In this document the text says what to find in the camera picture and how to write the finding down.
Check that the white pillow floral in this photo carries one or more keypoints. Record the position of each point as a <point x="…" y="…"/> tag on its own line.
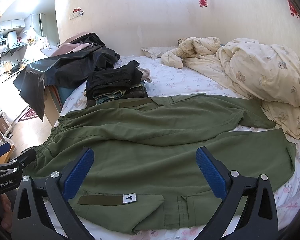
<point x="156" y="52"/>

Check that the dark brown folded garment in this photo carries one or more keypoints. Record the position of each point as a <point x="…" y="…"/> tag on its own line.
<point x="135" y="92"/>

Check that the black folded garment on stack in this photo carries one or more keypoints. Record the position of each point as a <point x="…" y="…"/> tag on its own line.
<point x="110" y="80"/>

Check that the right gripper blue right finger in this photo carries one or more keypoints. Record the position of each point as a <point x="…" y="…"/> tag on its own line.
<point x="259" y="216"/>

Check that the black plastic sheet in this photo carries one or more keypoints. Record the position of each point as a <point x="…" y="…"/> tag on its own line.
<point x="68" y="67"/>

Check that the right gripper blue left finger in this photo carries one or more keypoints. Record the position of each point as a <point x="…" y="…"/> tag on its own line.
<point x="30" y="217"/>

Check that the red paper decoration right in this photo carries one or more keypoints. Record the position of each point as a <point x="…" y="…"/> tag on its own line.
<point x="293" y="10"/>

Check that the cream bear print duvet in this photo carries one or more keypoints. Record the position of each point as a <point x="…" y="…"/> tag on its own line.
<point x="270" y="73"/>

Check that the olive green cargo pants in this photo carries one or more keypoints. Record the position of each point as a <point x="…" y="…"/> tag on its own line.
<point x="144" y="174"/>

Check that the person left hand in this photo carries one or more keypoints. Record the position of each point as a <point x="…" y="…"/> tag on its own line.
<point x="6" y="222"/>

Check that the wall switch with red ornament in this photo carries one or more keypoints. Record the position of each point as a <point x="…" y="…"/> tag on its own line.
<point x="76" y="13"/>

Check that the red patterned rug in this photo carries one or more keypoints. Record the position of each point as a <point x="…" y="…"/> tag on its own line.
<point x="29" y="114"/>

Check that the teal patterned folded blanket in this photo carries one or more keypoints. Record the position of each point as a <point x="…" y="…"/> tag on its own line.
<point x="106" y="97"/>

